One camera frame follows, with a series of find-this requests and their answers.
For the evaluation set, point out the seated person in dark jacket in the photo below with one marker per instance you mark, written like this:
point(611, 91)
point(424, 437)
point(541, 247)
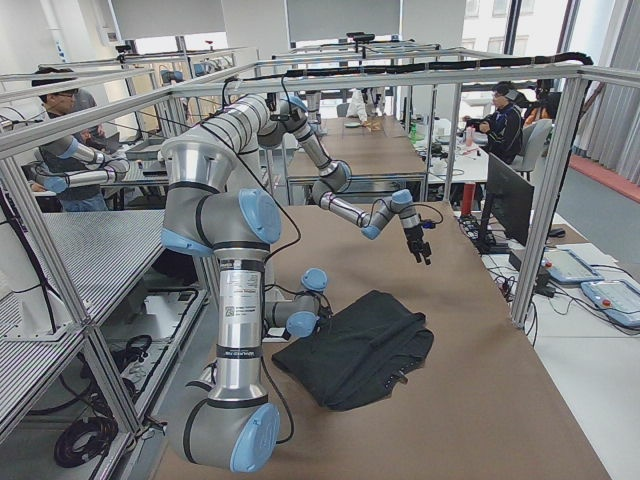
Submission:
point(503, 127)

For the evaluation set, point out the standing man with glasses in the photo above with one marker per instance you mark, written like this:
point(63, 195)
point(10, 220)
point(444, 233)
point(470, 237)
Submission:
point(69, 155)

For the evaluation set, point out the black printed t-shirt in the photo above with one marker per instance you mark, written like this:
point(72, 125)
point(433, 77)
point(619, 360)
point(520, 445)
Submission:
point(358, 356)

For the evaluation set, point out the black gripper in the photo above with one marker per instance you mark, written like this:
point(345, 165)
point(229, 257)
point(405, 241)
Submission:
point(415, 236)

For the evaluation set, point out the aluminium frame post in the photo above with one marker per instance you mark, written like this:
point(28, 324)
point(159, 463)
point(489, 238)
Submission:
point(567, 120)

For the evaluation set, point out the black computer monitor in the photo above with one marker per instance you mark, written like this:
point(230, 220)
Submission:
point(509, 200)

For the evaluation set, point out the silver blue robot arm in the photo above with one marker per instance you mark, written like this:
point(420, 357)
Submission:
point(224, 419)
point(253, 116)

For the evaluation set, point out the blue teach pendant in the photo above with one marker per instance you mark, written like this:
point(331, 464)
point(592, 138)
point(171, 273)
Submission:
point(618, 299)
point(565, 267)

